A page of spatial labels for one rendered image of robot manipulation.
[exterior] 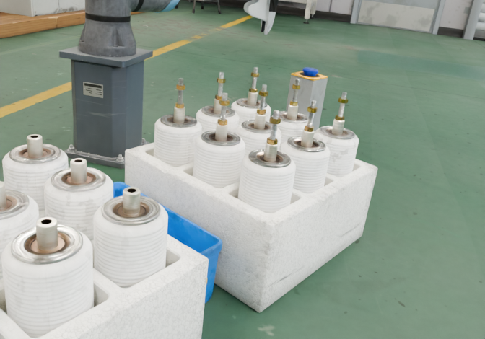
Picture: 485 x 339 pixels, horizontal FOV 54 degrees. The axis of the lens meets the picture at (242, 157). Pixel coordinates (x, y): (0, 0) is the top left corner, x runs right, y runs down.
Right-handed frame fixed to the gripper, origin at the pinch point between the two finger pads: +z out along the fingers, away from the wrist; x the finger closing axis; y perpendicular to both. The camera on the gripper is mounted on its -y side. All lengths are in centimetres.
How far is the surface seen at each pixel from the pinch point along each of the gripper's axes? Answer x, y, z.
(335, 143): 21.8, -12.0, 19.1
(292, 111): 9.5, -5.8, 16.5
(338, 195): 29.6, -11.3, 26.8
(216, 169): 28.3, 12.9, 22.6
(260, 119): 17.1, 3.1, 16.2
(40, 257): 62, 36, 18
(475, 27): -390, -325, 29
